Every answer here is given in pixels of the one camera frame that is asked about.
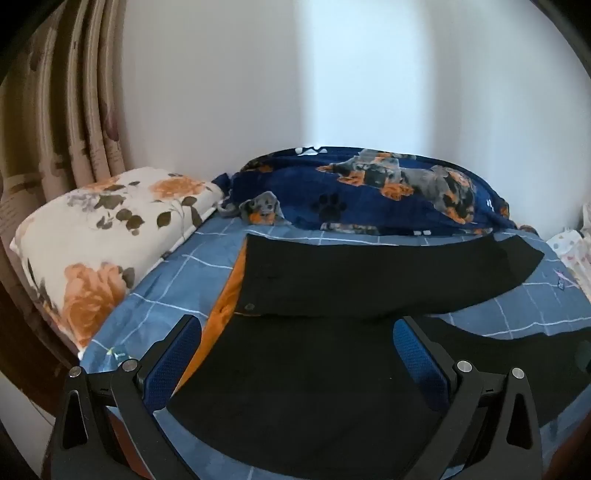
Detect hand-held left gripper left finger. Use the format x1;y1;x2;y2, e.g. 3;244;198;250
39;315;204;480

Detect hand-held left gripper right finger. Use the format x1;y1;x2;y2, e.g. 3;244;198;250
392;316;546;480

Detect black pants with orange lining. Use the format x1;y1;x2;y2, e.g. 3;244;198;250
166;232;591;467

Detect blue checked bedsheet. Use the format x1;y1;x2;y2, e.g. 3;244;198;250
81;215;591;480

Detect brown wooden headboard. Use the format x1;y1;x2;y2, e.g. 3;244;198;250
0;249;86;416

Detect white floral pillow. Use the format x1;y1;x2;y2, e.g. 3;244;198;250
10;167;225;349

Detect navy dog print blanket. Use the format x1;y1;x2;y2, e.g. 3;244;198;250
212;146;539;237

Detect pale patterned cloth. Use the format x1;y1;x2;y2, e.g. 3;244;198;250
546;203;591;298

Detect beige floral curtain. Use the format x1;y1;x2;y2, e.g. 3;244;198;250
0;0;130;259

